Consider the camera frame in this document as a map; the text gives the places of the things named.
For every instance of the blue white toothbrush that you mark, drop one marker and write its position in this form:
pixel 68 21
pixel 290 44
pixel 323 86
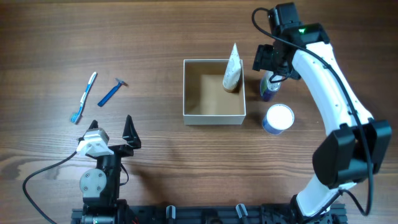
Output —
pixel 75 118

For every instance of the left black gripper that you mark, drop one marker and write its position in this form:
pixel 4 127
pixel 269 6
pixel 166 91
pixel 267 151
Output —
pixel 131 138

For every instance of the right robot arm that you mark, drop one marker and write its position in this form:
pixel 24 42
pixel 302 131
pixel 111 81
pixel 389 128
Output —
pixel 355 143

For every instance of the blue jar white lid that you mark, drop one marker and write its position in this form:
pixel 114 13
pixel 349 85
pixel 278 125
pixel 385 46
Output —
pixel 278 118

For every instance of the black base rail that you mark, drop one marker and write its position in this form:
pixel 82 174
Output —
pixel 266 213

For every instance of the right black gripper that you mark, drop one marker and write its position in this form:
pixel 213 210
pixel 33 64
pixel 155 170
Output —
pixel 260 61

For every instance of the blue disposable razor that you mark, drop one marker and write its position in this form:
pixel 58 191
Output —
pixel 119 84

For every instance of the clear bottle green label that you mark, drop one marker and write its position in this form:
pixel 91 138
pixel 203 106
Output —
pixel 269 85

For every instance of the white cream tube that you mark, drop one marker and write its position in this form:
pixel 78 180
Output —
pixel 233 71

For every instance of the white cardboard box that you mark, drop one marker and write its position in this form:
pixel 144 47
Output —
pixel 205 102

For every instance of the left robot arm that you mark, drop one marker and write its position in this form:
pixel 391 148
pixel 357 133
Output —
pixel 100 186

